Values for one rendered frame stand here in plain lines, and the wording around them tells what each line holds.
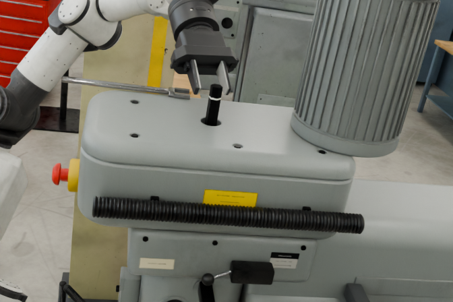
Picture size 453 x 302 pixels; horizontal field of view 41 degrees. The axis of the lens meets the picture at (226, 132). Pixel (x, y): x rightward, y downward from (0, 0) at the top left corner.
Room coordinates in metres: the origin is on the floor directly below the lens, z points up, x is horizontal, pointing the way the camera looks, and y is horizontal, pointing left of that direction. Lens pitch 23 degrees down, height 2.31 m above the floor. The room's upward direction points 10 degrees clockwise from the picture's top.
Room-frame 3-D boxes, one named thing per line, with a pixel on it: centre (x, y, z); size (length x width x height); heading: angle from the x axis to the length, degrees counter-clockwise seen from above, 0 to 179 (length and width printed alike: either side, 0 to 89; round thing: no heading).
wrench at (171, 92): (1.09, 0.20, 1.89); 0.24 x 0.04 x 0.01; 99
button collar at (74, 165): (0.95, 0.26, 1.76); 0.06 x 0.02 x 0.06; 12
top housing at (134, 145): (1.00, 0.02, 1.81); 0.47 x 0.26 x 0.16; 102
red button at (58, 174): (0.94, 0.28, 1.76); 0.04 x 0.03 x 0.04; 12
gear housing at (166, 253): (1.00, -0.01, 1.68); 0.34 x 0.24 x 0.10; 102
